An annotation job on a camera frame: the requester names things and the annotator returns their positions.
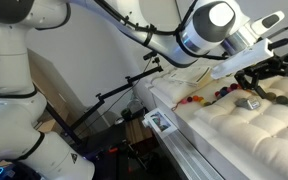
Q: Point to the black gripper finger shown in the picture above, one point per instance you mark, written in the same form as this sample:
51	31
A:
247	78

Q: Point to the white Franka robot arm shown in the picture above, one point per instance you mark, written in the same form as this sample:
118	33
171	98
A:
10	100

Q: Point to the silver flip phone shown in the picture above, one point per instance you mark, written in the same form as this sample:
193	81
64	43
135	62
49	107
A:
248	103

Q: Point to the colourful felt ball garland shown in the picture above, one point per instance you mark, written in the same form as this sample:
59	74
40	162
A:
224	91

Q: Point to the white paper booklet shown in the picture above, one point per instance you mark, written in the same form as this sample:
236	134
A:
190	75

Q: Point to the large white tufted cushion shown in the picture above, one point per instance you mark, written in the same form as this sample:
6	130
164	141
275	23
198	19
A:
267	133

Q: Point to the small white cushion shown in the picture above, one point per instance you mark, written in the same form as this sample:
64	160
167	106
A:
172	88

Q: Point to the printed photo card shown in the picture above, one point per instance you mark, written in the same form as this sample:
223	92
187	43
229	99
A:
160	121

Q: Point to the black round container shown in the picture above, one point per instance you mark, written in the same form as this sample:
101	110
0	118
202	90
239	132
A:
126	114

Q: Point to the black slanted stand pole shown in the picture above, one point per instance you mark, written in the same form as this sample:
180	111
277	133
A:
62	123

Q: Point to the brown cardboard box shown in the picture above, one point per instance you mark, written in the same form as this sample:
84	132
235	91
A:
50	90

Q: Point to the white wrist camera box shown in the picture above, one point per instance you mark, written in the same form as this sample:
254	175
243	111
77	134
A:
242	60

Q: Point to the small black camera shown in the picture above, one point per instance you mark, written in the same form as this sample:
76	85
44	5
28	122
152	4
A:
150	55

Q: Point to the black articulated camera stand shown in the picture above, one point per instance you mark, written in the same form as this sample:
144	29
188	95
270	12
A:
127	85

